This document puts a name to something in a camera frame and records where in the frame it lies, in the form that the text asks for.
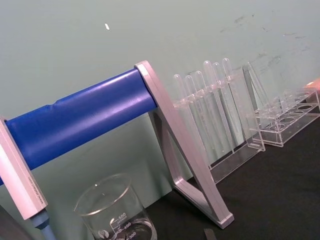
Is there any clear glass beaker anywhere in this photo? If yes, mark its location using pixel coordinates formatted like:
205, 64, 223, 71
73, 173, 158, 240

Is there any blue pipette shaft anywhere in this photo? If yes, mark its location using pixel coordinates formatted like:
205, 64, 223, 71
30, 212, 55, 240

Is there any black table cloth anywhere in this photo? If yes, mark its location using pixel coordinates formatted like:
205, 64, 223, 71
139, 104, 320, 240

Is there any person's hand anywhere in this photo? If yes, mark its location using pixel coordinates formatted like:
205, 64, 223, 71
303, 78, 320, 91

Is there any short clear tube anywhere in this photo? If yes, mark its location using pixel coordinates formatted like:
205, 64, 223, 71
271, 97, 284, 118
282, 90, 296, 112

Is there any clear test tube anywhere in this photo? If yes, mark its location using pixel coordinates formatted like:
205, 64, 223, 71
194, 70, 225, 154
173, 73, 201, 151
212, 62, 241, 147
202, 60, 233, 151
221, 57, 249, 144
184, 74, 213, 156

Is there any grey stand with blue bar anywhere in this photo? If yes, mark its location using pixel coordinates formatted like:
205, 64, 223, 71
0, 59, 235, 230

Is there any low clear rack with holes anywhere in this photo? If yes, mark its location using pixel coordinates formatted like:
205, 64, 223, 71
254, 87, 320, 148

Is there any clear acrylic test tube rack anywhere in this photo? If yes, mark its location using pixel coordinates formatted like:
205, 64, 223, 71
171, 72, 267, 186

